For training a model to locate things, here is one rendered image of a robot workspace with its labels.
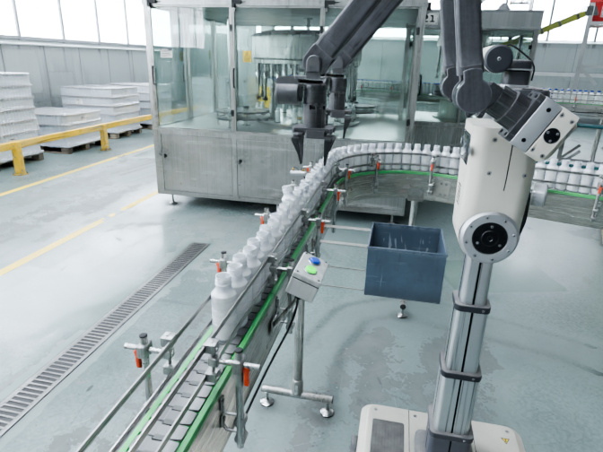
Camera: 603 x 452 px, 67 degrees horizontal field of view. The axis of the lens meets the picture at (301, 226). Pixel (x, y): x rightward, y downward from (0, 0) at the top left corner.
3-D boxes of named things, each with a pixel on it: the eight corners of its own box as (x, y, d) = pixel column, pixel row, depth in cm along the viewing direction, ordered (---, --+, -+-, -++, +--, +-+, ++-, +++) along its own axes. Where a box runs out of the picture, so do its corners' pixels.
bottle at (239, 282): (249, 317, 122) (249, 261, 116) (244, 330, 116) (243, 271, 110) (228, 316, 122) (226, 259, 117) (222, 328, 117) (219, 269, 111)
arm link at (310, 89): (325, 81, 111) (328, 80, 116) (297, 80, 112) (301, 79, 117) (324, 110, 113) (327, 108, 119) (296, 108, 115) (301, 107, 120)
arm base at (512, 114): (537, 94, 109) (502, 136, 114) (508, 75, 109) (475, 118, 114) (547, 96, 101) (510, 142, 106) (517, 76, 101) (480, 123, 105)
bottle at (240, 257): (251, 305, 128) (250, 250, 122) (252, 317, 122) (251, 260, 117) (230, 306, 127) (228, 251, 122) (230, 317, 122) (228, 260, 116)
